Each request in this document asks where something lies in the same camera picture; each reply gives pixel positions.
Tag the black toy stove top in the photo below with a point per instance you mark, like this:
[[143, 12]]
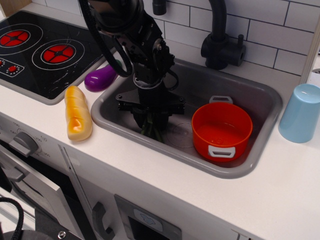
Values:
[[40, 57]]

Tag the light blue plastic cup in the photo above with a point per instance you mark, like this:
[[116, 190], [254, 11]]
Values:
[[300, 117]]

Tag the dark grey toy faucet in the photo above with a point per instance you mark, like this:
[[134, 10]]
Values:
[[199, 24]]

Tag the grey oven knob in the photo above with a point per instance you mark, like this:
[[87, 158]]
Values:
[[24, 144]]

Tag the purple toy eggplant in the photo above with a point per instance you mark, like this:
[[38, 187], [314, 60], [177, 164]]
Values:
[[100, 79]]

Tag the purple toy beet green leaves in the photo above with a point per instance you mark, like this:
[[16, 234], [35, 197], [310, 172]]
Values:
[[151, 129]]

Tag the grey toy sink basin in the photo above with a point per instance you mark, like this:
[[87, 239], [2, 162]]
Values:
[[197, 84]]

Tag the grey dishwasher panel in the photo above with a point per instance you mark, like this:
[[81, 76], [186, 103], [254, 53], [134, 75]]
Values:
[[140, 224]]

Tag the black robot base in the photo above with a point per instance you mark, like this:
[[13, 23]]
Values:
[[35, 226]]

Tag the toy bread loaf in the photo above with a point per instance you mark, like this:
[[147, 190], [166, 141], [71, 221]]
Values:
[[78, 118]]

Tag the grey cabinet handle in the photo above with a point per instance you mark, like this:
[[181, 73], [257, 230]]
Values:
[[98, 213]]

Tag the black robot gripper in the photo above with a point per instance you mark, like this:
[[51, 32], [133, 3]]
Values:
[[157, 100]]

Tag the orange toy pot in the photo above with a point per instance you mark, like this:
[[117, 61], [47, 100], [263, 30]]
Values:
[[221, 131]]

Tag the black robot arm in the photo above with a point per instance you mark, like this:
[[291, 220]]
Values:
[[133, 45]]

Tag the toy oven door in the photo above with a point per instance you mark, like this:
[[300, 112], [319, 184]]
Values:
[[38, 190]]

